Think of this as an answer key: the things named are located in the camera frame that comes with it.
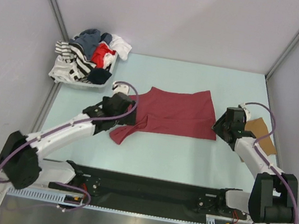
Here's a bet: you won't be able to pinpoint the striped garment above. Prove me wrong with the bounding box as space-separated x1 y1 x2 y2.
48 41 96 83

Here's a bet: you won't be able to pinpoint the black garment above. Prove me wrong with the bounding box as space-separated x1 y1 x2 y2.
87 68 112 85

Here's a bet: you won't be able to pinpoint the white laundry basket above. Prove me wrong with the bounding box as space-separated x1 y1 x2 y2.
57 53 117 88

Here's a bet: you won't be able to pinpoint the slotted cable duct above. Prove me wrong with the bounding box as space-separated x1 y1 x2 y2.
6 187 232 224

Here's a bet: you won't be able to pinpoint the red garment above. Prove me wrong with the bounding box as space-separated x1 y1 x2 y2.
90 42 116 69

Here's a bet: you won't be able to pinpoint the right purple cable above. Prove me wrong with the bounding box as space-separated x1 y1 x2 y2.
216 100 299 224

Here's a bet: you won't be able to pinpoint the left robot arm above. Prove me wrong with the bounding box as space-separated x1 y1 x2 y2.
0 81 139 191

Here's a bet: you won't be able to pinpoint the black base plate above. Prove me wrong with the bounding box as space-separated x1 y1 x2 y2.
39 158 251 224

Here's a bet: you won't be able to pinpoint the white garment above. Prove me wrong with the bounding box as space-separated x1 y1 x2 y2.
110 34 132 61

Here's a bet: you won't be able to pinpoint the blue grey garment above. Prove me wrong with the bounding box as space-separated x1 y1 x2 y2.
69 29 113 61

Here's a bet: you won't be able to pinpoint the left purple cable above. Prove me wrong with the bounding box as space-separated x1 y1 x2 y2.
0 63 143 222

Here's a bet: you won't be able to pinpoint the tan tank top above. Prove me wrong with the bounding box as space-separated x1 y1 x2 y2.
245 118 277 156

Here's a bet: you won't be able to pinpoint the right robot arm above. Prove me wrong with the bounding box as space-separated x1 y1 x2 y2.
212 104 299 224

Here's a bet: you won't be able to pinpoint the maroon garment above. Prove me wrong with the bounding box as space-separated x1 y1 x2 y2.
110 87 216 145

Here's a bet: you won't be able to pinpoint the purple cable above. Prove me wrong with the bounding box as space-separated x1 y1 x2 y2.
0 63 143 222
216 100 299 224

